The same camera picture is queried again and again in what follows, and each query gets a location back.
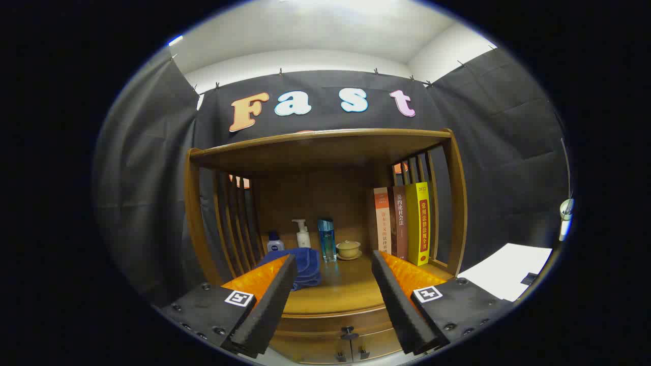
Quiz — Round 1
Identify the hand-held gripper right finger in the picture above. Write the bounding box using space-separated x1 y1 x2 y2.
371 250 512 356

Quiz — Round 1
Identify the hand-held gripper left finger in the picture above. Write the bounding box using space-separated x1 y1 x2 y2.
158 253 299 359

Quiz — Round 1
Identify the wooden drawer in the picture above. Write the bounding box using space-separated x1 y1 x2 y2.
275 304 400 340

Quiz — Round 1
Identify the wooden countertop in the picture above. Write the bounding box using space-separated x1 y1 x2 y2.
224 249 456 317

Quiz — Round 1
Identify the white drawer unit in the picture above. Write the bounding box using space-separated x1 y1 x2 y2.
457 243 553 302

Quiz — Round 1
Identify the wooden cabinet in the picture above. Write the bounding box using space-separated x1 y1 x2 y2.
184 128 468 364

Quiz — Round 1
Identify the blue folded towel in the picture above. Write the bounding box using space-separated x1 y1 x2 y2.
257 248 322 291

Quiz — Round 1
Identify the white pump bottle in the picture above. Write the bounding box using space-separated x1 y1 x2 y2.
292 219 311 249

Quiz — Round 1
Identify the beige lidded teacup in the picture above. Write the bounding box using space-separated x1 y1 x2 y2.
336 240 363 261

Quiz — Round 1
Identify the brown book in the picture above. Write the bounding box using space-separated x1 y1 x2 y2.
389 185 409 261

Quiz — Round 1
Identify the orange and white book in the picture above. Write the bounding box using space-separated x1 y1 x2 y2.
373 187 392 255

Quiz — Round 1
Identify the blue glass bottle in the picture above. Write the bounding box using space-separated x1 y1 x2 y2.
317 219 338 263

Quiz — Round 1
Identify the yellow book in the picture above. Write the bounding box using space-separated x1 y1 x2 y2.
405 182 431 266

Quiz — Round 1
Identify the small white device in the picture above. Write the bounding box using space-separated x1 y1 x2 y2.
559 198 575 242

